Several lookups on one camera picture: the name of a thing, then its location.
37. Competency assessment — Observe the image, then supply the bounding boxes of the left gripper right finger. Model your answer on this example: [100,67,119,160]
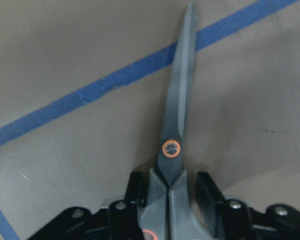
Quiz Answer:
[195,172,300,240]

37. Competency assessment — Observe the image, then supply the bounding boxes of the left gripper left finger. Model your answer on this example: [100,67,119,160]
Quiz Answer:
[29,171,146,240]

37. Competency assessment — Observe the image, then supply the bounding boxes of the grey orange scissors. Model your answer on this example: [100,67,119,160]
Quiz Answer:
[138,3,212,240]

